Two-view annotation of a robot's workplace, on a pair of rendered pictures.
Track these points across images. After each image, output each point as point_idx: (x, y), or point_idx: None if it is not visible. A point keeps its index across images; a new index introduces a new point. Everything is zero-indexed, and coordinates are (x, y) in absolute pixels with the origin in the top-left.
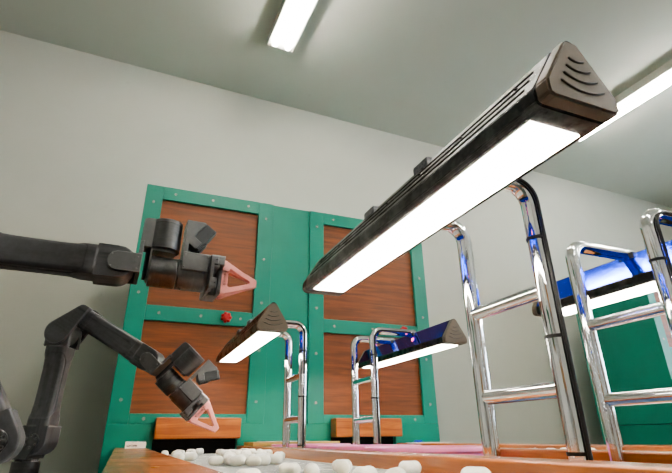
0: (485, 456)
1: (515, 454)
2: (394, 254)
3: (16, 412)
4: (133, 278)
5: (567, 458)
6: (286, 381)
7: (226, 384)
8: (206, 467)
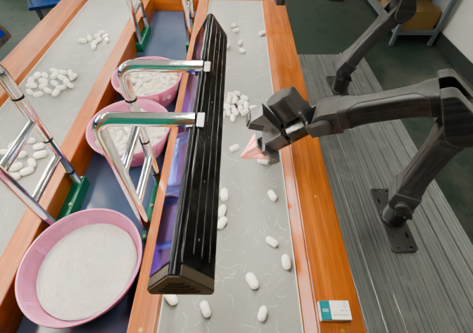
0: (198, 28)
1: (120, 62)
2: None
3: (343, 60)
4: None
5: (128, 46)
6: (128, 170)
7: None
8: (272, 26)
